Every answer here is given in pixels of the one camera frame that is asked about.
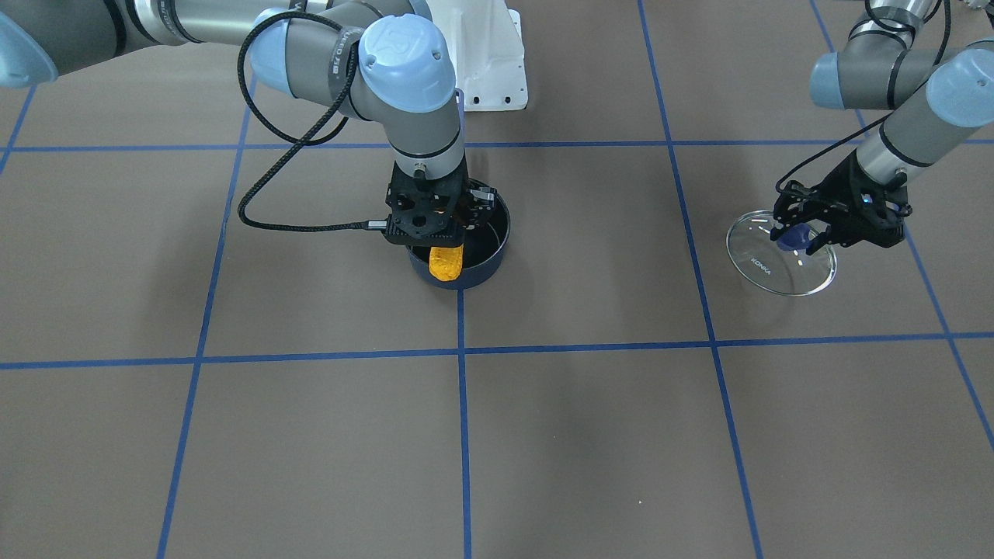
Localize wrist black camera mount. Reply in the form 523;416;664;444
773;180;912;248
383;183;461;247

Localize yellow corn cob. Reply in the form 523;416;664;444
427;245;464;282

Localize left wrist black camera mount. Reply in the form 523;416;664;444
773;180;912;248

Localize glass pot lid blue knob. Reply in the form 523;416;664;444
725;211;838;297

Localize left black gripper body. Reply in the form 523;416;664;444
823;152;909;234

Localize white camera stand pillar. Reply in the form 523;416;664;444
427;1;529;111

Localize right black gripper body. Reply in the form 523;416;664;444
393;159;469;214

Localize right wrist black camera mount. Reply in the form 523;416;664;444
383;183;461;247

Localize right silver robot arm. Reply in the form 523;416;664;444
1;1;497;248

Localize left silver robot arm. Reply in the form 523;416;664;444
770;1;993;255

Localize dark blue saucepan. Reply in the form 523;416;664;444
407;178;511;290

